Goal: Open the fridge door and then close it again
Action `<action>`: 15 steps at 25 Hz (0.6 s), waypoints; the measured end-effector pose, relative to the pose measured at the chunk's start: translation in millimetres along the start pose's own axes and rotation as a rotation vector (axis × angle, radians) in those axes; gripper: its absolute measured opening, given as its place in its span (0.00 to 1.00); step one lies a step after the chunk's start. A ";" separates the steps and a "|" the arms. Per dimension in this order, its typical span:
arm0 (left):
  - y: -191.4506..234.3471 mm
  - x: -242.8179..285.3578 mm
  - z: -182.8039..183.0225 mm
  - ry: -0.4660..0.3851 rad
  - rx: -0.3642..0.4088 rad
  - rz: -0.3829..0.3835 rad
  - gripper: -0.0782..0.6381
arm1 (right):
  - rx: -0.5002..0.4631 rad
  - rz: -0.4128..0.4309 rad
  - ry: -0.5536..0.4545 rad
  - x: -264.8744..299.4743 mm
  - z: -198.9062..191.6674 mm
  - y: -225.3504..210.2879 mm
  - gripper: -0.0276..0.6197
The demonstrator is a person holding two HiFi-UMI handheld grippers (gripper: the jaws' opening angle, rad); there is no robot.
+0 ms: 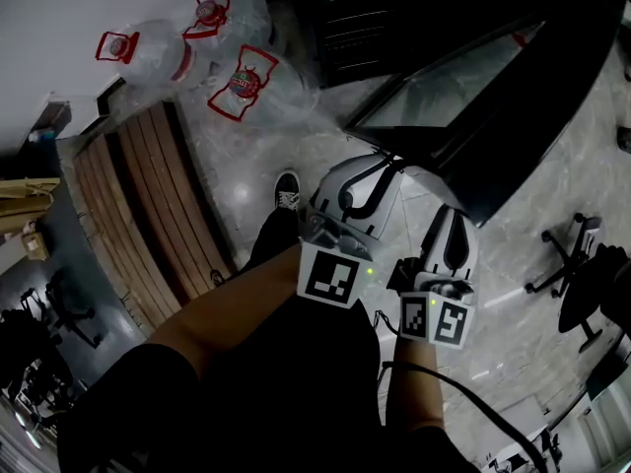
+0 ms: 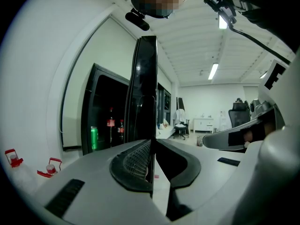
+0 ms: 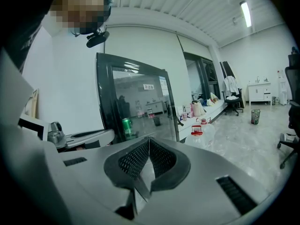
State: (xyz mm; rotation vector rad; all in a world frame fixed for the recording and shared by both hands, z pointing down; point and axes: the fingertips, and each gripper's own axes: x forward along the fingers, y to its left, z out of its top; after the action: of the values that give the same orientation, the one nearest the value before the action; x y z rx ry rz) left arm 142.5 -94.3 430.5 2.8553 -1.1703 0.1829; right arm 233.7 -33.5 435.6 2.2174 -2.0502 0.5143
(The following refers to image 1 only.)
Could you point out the black sneaker white laces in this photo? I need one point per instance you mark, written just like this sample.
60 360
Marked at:
287 190

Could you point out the black swivel chair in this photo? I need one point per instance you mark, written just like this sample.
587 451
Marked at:
581 274

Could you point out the black box cabinet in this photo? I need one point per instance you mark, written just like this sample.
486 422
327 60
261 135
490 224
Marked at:
360 22

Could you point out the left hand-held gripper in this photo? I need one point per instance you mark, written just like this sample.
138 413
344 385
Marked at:
328 276

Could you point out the person's black shirt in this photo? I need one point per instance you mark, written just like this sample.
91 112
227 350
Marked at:
276 402

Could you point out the person's right forearm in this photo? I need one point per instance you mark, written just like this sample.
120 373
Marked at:
414 387

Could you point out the person's black trouser leg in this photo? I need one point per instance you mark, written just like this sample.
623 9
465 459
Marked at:
276 239

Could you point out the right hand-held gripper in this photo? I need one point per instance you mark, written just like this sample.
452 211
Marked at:
439 320

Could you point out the person's left forearm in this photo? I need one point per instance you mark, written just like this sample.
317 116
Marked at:
231 313

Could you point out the wooden slat bench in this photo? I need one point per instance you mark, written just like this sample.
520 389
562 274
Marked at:
148 205

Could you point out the brown cardboard box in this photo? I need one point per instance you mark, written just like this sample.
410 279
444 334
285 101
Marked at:
33 244

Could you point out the black chair with wheels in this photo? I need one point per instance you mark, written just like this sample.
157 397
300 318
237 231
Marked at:
64 308

